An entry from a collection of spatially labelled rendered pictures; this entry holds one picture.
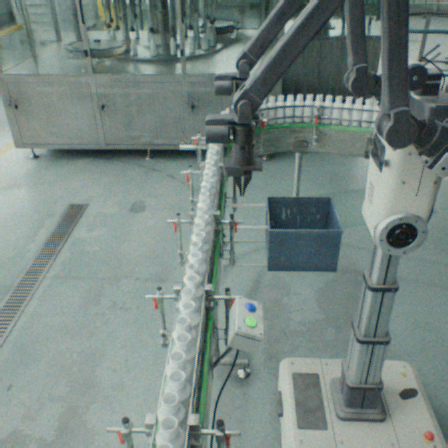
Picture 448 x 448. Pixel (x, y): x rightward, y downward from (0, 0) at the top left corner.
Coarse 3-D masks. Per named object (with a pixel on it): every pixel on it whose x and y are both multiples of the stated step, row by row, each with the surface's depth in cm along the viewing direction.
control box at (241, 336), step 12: (240, 300) 132; (240, 312) 128; (252, 312) 129; (240, 324) 124; (228, 336) 128; (240, 336) 123; (252, 336) 123; (228, 348) 135; (240, 348) 125; (252, 348) 125; (216, 360) 138
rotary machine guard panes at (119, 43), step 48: (0, 0) 425; (48, 0) 423; (96, 0) 421; (144, 0) 419; (192, 0) 417; (240, 0) 415; (0, 48) 447; (48, 48) 445; (96, 48) 442; (144, 48) 440; (192, 48) 438; (240, 48) 436
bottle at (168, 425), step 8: (168, 416) 95; (160, 424) 94; (168, 424) 96; (176, 424) 94; (160, 432) 94; (168, 432) 92; (176, 432) 94; (160, 440) 95; (168, 440) 94; (176, 440) 94; (184, 440) 96
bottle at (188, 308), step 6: (186, 306) 126; (192, 306) 126; (186, 312) 123; (192, 312) 123; (192, 318) 124; (198, 318) 126; (192, 324) 124; (198, 324) 125; (198, 330) 126; (198, 336) 127
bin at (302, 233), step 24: (288, 216) 227; (312, 216) 227; (336, 216) 206; (288, 240) 199; (312, 240) 198; (336, 240) 198; (240, 264) 213; (264, 264) 213; (288, 264) 206; (312, 264) 205; (336, 264) 204
